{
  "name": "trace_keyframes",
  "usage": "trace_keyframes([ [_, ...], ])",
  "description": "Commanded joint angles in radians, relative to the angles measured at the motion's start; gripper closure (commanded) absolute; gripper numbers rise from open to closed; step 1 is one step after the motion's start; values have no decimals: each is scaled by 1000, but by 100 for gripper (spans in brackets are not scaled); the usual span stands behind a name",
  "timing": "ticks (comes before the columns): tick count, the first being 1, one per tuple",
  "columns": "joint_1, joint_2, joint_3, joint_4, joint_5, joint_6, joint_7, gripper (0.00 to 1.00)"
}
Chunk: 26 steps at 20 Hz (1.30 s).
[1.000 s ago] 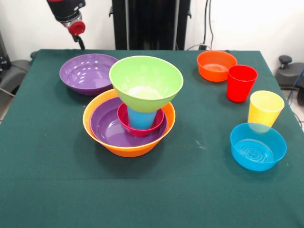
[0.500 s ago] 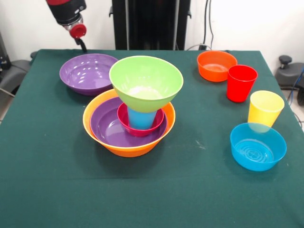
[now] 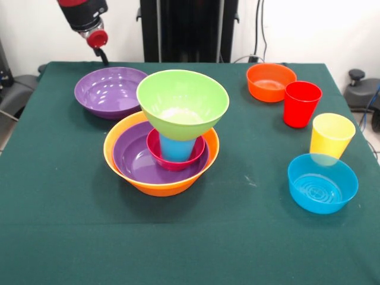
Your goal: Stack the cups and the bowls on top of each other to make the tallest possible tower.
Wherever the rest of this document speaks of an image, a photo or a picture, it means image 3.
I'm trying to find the large orange plastic bowl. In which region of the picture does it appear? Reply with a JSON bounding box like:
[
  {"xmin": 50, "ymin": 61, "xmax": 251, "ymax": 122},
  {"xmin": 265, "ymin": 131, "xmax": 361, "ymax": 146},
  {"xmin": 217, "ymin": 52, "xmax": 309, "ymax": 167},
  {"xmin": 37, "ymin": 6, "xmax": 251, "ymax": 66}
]
[{"xmin": 103, "ymin": 111, "xmax": 220, "ymax": 198}]

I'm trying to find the green plastic bowl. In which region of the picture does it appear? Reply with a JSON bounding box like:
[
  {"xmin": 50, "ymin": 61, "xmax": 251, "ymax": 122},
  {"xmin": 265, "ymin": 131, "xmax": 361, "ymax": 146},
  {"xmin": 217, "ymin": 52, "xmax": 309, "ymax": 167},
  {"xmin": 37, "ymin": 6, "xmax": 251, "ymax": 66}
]
[{"xmin": 136, "ymin": 69, "xmax": 230, "ymax": 142}]

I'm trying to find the blue plastic bowl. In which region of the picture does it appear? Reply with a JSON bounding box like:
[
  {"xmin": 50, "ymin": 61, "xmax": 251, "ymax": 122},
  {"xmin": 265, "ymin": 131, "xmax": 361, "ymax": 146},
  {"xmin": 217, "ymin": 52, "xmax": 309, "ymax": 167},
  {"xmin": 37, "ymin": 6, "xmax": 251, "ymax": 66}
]
[{"xmin": 287, "ymin": 153, "xmax": 359, "ymax": 215}]

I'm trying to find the dark green tablecloth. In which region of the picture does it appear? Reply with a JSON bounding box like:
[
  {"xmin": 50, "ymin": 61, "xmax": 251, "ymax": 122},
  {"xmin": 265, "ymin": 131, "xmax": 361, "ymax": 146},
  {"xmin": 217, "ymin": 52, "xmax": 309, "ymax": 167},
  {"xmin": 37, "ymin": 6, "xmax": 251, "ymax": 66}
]
[{"xmin": 0, "ymin": 61, "xmax": 380, "ymax": 285}]

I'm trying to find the blue plastic cup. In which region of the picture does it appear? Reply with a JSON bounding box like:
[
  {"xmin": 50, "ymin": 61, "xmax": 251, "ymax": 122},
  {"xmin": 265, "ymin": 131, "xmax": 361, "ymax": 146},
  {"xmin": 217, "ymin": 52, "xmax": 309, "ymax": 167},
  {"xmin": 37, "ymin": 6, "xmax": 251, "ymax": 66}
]
[{"xmin": 159, "ymin": 133, "xmax": 198, "ymax": 163}]

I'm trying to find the black hanging cable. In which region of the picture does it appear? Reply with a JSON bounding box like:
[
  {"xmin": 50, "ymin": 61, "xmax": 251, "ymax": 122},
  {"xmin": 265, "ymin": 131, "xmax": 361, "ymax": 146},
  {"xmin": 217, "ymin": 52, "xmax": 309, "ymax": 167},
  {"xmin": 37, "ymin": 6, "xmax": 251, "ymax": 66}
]
[{"xmin": 234, "ymin": 0, "xmax": 268, "ymax": 64}]

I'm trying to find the pink plastic bowl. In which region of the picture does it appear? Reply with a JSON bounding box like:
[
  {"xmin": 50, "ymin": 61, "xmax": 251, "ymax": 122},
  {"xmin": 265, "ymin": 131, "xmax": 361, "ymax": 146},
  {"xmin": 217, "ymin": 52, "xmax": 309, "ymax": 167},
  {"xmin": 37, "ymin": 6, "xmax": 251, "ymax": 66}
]
[{"xmin": 146, "ymin": 128, "xmax": 207, "ymax": 172}]

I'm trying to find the purple plastic bowl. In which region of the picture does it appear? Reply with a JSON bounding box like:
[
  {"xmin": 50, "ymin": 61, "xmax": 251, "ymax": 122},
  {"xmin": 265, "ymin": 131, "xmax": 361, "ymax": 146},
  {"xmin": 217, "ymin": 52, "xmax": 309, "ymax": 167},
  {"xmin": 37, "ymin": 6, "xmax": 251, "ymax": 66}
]
[
  {"xmin": 74, "ymin": 66, "xmax": 149, "ymax": 121},
  {"xmin": 113, "ymin": 121, "xmax": 210, "ymax": 185}
]

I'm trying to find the small red-orange plastic bowl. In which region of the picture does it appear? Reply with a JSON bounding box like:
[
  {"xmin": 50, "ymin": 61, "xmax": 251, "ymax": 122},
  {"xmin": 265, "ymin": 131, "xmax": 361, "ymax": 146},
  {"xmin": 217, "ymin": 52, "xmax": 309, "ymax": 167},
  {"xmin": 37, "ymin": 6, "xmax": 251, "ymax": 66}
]
[{"xmin": 246, "ymin": 62, "xmax": 297, "ymax": 103}]

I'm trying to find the black padded chair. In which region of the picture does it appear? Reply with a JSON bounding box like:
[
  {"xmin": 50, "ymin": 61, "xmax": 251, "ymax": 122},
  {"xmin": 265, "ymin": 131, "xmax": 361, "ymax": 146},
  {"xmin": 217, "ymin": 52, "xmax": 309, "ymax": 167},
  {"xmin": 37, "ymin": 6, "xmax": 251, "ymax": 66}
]
[{"xmin": 0, "ymin": 73, "xmax": 39, "ymax": 119}]

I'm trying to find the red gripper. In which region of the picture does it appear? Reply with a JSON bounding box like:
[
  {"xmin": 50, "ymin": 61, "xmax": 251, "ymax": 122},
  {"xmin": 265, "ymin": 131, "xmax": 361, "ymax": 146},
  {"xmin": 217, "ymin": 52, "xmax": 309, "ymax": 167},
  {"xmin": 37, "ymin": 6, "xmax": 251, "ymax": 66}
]
[{"xmin": 84, "ymin": 28, "xmax": 110, "ymax": 66}]

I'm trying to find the red plastic cup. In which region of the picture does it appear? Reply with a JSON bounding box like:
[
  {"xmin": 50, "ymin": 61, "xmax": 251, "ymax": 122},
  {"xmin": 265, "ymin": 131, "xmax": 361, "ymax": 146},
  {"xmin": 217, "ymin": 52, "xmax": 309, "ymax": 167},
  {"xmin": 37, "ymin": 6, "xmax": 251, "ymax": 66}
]
[{"xmin": 283, "ymin": 80, "xmax": 323, "ymax": 129}]

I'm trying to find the yellow plastic cup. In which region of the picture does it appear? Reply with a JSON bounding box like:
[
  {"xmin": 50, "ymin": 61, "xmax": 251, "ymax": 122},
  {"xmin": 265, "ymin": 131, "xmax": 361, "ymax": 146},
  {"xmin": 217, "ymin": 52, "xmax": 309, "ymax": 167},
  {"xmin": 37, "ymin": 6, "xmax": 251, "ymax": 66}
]
[{"xmin": 309, "ymin": 113, "xmax": 356, "ymax": 160}]

